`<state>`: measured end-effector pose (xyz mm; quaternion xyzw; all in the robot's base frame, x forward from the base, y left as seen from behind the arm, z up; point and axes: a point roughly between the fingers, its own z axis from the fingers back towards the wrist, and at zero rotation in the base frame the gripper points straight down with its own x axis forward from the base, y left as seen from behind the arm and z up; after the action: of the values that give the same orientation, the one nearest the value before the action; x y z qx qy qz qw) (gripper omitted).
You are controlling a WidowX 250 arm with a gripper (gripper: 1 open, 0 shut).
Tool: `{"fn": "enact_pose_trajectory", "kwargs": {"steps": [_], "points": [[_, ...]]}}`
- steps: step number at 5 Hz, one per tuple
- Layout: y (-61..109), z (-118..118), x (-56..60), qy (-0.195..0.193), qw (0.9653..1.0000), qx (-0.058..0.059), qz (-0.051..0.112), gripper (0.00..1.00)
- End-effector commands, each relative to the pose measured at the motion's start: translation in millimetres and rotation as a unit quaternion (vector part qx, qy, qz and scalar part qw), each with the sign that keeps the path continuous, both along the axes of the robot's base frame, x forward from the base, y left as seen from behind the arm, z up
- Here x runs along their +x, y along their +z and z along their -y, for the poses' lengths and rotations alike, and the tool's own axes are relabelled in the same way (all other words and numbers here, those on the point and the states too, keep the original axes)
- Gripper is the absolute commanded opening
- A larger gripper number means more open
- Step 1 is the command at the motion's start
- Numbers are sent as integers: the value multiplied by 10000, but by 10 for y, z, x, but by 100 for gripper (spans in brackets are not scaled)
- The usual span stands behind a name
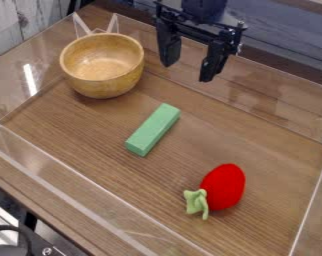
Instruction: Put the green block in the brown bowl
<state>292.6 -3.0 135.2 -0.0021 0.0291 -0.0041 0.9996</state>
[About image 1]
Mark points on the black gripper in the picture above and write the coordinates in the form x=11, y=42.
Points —
x=202, y=20

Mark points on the green rectangular block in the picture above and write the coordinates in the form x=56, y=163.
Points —
x=151, y=131

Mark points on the brown wooden bowl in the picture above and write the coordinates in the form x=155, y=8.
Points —
x=103, y=64

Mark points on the clear acrylic tray walls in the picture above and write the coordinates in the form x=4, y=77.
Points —
x=118, y=202

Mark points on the red plush strawberry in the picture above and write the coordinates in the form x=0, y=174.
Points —
x=221, y=191

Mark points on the black table bracket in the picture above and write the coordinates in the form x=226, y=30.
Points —
x=48, y=243

